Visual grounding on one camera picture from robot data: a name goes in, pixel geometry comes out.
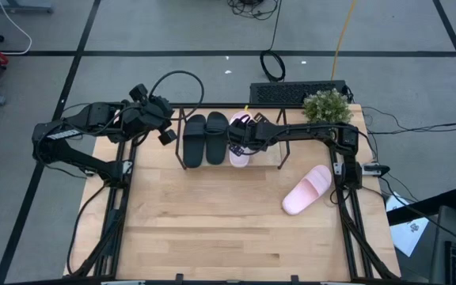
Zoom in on black floor cable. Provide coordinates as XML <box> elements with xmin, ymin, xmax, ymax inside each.
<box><xmin>360</xmin><ymin>104</ymin><xmax>456</xmax><ymax>138</ymax></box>

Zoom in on tangled black cables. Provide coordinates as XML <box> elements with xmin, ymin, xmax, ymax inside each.
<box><xmin>226</xmin><ymin>0</ymin><xmax>280</xmax><ymax>21</ymax></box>

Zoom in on black hanging coiled cable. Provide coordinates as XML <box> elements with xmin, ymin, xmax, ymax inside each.
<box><xmin>259</xmin><ymin>0</ymin><xmax>287</xmax><ymax>83</ymax></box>

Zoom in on grey black connector box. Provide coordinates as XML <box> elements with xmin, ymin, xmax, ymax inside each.
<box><xmin>360</xmin><ymin>161</ymin><xmax>391</xmax><ymax>177</ymax></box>

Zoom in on green artificial plant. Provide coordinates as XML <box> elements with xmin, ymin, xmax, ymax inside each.
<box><xmin>302</xmin><ymin>88</ymin><xmax>353</xmax><ymax>124</ymax></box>

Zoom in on yellow hanging cable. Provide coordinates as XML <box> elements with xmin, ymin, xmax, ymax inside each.
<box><xmin>329</xmin><ymin>0</ymin><xmax>359</xmax><ymax>82</ymax></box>

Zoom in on pink slide sandal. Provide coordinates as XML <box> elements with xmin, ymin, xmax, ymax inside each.
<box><xmin>228</xmin><ymin>110</ymin><xmax>255</xmax><ymax>169</ymax></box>
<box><xmin>281</xmin><ymin>164</ymin><xmax>333</xmax><ymax>217</ymax></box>

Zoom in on grey desk top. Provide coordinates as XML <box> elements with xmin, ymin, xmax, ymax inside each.
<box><xmin>429</xmin><ymin>205</ymin><xmax>456</xmax><ymax>285</ymax></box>

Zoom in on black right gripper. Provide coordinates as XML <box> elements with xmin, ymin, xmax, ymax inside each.
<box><xmin>228</xmin><ymin>112</ymin><xmax>283</xmax><ymax>158</ymax></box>

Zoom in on black desk bar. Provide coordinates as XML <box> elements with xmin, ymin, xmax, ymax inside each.
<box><xmin>386</xmin><ymin>188</ymin><xmax>456</xmax><ymax>226</ymax></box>

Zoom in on wooden shelf with black frame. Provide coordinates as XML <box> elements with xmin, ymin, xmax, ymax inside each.
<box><xmin>174</xmin><ymin>105</ymin><xmax>295</xmax><ymax>171</ymax></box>

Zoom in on white paper sheet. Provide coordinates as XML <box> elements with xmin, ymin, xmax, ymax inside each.
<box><xmin>385</xmin><ymin>192</ymin><xmax>430</xmax><ymax>257</ymax></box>

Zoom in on black slide sandal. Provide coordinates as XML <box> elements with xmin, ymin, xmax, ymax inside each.
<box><xmin>181</xmin><ymin>114</ymin><xmax>207</xmax><ymax>169</ymax></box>
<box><xmin>204</xmin><ymin>111</ymin><xmax>230</xmax><ymax>166</ymax></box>

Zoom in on black vented box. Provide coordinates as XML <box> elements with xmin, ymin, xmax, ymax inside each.
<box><xmin>249</xmin><ymin>80</ymin><xmax>350</xmax><ymax>105</ymax></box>

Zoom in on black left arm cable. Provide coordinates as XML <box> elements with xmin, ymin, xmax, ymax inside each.
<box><xmin>147</xmin><ymin>70</ymin><xmax>206</xmax><ymax>120</ymax></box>

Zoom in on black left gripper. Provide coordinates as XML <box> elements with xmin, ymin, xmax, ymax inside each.
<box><xmin>124</xmin><ymin>83</ymin><xmax>179</xmax><ymax>146</ymax></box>

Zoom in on white cable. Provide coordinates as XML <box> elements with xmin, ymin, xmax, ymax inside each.
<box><xmin>0</xmin><ymin>0</ymin><xmax>33</xmax><ymax>56</ymax></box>

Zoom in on black metal table frame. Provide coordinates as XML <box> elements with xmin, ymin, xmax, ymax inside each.
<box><xmin>69</xmin><ymin>102</ymin><xmax>401</xmax><ymax>284</ymax></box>

